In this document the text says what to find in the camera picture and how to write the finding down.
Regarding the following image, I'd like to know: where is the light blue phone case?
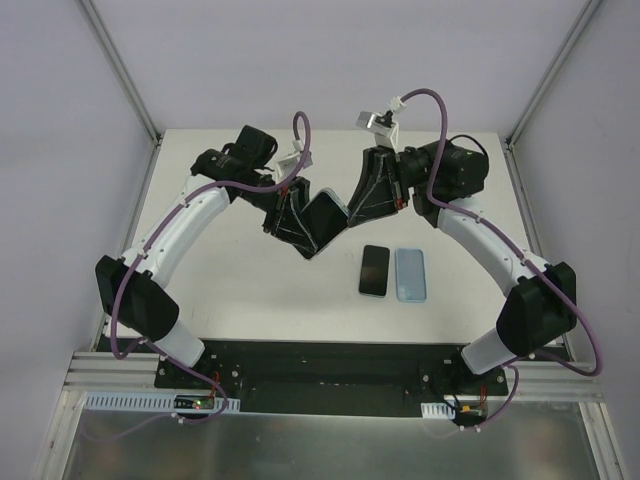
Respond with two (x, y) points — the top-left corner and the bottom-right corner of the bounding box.
(395, 248), (427, 303)

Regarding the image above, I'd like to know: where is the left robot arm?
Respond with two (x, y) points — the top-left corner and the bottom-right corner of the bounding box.
(95, 112), (318, 373)

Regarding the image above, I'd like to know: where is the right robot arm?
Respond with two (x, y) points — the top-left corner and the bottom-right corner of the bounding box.
(348, 140), (577, 376)

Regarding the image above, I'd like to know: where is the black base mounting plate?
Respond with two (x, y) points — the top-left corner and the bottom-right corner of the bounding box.
(154, 340), (507, 418)

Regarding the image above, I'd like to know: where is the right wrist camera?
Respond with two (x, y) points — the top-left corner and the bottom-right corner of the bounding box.
(356, 110), (399, 151)

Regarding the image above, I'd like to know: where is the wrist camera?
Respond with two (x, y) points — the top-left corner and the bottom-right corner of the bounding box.
(274, 140), (313, 185)
(356, 110), (399, 151)

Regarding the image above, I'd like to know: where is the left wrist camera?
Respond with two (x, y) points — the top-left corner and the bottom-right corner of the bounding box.
(274, 140), (313, 185)

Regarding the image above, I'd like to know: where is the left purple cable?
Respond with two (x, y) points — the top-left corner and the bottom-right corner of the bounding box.
(110, 110), (314, 361)

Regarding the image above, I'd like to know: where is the purple cable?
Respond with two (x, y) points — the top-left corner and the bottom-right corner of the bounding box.
(110, 110), (314, 361)
(394, 88), (601, 377)

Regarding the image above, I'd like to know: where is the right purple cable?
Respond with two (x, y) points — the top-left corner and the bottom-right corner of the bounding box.
(394, 88), (601, 377)

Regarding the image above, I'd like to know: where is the right white cable duct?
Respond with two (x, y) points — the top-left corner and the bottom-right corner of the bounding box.
(421, 402), (456, 420)

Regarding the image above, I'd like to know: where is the white cable duct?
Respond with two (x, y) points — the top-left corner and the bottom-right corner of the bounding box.
(421, 402), (456, 420)
(85, 392), (241, 415)

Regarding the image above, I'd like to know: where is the aluminium extrusion rail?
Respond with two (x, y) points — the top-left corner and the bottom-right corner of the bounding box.
(513, 361), (605, 403)
(64, 352), (159, 390)

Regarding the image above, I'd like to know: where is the right aluminium frame post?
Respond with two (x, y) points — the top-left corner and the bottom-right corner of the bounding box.
(505, 0), (605, 150)

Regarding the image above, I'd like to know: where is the aluminium frame post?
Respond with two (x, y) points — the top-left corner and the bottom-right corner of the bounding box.
(505, 0), (605, 150)
(76, 0), (162, 145)

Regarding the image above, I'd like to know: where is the right aluminium extrusion rail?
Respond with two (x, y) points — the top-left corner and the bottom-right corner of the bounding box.
(513, 361), (605, 403)

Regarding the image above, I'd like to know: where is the left white cable duct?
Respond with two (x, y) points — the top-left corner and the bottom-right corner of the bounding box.
(85, 392), (241, 415)

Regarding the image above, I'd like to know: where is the left aluminium frame post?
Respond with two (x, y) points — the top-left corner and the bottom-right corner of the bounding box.
(76, 0), (162, 145)

